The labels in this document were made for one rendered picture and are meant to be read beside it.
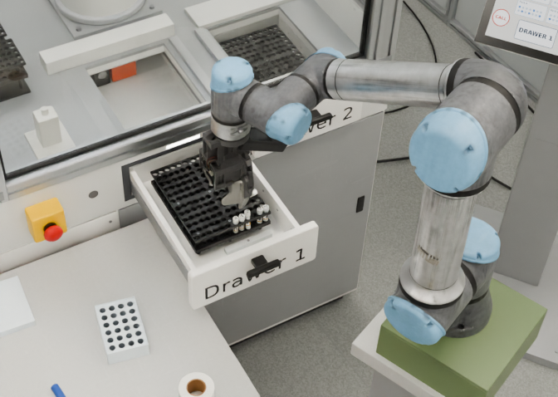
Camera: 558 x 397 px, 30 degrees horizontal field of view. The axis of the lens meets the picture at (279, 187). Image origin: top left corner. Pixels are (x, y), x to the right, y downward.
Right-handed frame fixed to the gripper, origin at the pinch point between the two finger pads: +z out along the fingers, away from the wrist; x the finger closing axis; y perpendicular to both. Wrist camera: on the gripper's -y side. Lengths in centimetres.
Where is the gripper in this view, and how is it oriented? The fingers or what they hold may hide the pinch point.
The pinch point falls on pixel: (239, 195)
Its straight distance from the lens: 211.1
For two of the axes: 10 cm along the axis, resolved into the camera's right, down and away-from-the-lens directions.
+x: 4.8, 6.6, -5.7
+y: -8.7, 3.3, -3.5
